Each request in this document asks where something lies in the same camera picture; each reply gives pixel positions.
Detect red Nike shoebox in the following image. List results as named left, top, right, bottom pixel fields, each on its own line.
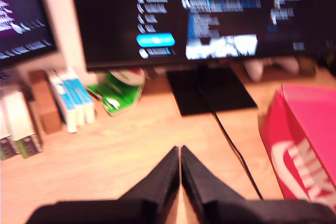
left=258, top=83, right=336, bottom=210

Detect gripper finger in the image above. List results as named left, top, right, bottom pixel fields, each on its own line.
left=181, top=145, right=247, bottom=224
left=119, top=145, right=181, bottom=224

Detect black cable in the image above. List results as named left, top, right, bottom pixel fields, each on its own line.
left=209, top=110, right=264, bottom=200

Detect large black computer monitor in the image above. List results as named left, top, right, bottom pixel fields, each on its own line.
left=68, top=0, right=336, bottom=116

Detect white game controller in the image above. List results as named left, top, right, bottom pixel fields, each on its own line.
left=243, top=57, right=300, bottom=82

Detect brown cardboard box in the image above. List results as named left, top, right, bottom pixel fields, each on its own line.
left=28, top=70, right=63, bottom=135

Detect monitor with purple terminal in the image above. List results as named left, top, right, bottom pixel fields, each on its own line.
left=0, top=0, right=58, bottom=68

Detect blue and white box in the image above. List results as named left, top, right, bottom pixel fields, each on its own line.
left=48, top=70, right=78, bottom=133
left=61, top=73, right=87, bottom=127
left=67, top=68, right=96, bottom=124

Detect green snack bag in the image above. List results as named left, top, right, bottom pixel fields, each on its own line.
left=86, top=68, right=145, bottom=116

